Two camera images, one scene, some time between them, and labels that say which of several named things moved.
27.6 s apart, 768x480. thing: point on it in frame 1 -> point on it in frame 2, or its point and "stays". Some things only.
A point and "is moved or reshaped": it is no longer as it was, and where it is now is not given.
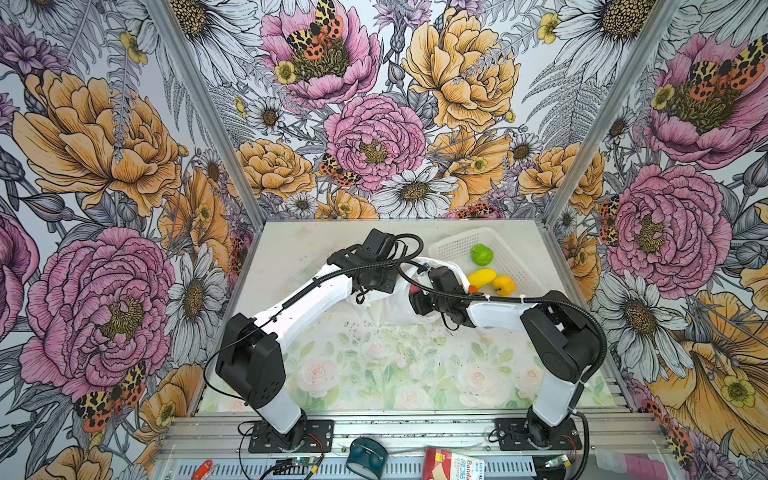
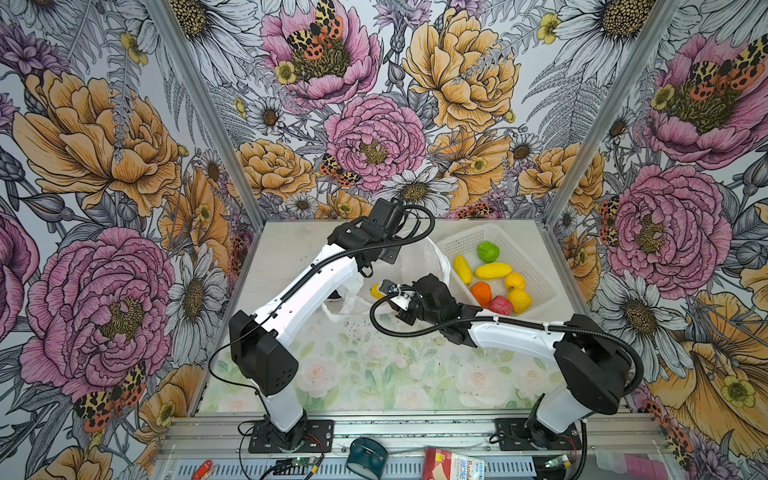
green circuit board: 304,461 stays
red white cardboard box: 444,464 stays
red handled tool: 203,470 stays
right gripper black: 418,303 -> 405,317
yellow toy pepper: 504,286 -> 515,280
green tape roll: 368,458 stays
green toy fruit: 481,254 is moved or reshaped
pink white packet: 634,466 stays
